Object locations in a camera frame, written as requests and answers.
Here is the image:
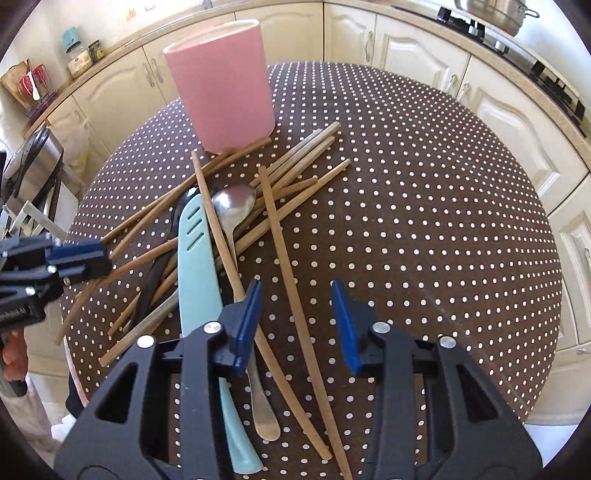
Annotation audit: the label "black gas stove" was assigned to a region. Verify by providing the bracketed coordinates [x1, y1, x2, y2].
[393, 1, 590, 136]

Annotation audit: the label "long wooden chopstick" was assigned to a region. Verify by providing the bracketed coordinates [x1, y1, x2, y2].
[259, 166, 353, 479]

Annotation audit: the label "wooden cutting board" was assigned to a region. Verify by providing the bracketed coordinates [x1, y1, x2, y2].
[1, 61, 31, 111]

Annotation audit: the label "light blue spatula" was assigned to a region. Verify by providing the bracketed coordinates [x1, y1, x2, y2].
[177, 187, 263, 475]

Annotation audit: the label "pink utensil holder cup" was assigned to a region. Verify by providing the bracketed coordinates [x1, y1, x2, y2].
[163, 19, 276, 154]

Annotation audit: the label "glass jar with blue lid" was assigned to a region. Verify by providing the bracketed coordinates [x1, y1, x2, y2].
[61, 27, 93, 79]

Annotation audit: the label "silver metal spoon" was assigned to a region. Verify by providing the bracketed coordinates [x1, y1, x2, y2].
[212, 184, 280, 442]

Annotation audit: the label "brown polka dot tablecloth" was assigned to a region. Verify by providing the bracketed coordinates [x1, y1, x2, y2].
[67, 62, 562, 479]

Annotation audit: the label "small dark jar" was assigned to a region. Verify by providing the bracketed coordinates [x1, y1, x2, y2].
[88, 40, 105, 63]

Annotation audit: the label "cream lower kitchen cabinets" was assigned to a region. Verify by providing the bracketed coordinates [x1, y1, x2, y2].
[10, 1, 590, 425]

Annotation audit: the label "stainless steel steamer pot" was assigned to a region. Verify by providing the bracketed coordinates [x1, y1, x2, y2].
[454, 0, 540, 36]

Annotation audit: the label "red kitchen tool set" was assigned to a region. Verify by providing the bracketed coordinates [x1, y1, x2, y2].
[18, 64, 53, 103]

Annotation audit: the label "person's left hand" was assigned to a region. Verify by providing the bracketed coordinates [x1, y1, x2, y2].
[2, 329, 28, 381]

